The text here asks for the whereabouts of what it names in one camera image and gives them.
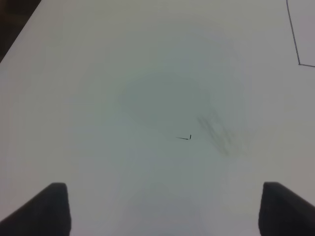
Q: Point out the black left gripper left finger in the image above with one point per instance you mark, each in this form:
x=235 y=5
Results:
x=46 y=214

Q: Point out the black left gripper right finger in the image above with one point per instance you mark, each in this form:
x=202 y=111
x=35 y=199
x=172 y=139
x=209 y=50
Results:
x=284 y=213

